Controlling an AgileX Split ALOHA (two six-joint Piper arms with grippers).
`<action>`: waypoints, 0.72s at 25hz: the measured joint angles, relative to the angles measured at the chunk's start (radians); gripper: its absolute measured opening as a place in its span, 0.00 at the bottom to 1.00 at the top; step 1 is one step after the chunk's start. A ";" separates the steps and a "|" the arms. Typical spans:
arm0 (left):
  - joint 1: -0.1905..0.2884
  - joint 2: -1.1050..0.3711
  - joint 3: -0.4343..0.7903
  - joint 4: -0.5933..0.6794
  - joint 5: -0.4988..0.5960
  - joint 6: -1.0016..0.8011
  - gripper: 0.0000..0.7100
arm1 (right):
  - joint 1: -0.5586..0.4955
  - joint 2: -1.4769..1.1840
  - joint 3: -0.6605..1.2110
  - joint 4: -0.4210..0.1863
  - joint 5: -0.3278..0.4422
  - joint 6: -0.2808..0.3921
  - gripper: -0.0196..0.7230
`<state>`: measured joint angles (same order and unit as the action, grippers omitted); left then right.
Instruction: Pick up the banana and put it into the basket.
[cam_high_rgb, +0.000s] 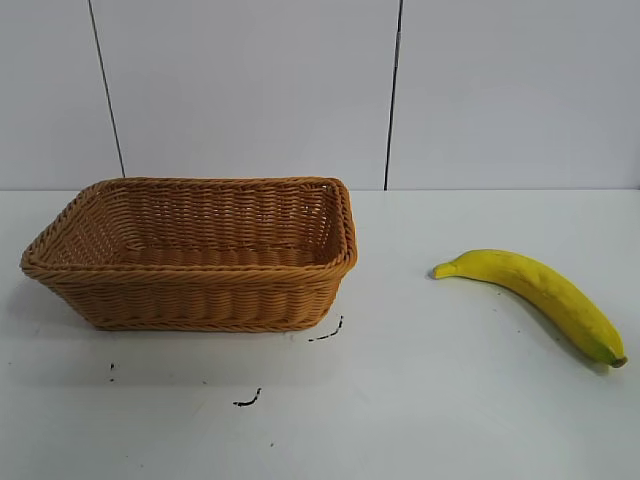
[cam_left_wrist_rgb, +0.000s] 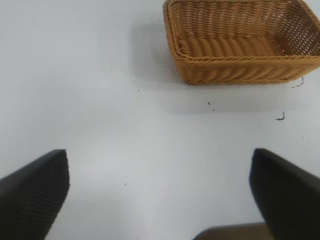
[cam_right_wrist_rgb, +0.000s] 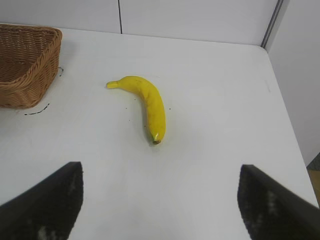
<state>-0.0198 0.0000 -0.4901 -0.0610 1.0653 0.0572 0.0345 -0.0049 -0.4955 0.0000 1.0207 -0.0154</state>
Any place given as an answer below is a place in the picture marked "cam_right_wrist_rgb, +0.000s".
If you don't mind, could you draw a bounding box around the yellow banana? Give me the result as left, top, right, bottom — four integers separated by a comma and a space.
106, 75, 167, 146

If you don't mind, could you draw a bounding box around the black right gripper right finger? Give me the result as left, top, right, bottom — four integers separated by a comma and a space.
236, 164, 320, 240

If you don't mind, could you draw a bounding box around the brown woven wicker basket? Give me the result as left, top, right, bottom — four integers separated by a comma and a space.
0, 23, 63, 109

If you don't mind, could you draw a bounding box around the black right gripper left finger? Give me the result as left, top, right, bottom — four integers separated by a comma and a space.
0, 161, 84, 240

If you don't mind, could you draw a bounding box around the grey aluminium frame post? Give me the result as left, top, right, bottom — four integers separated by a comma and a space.
259, 0, 285, 49

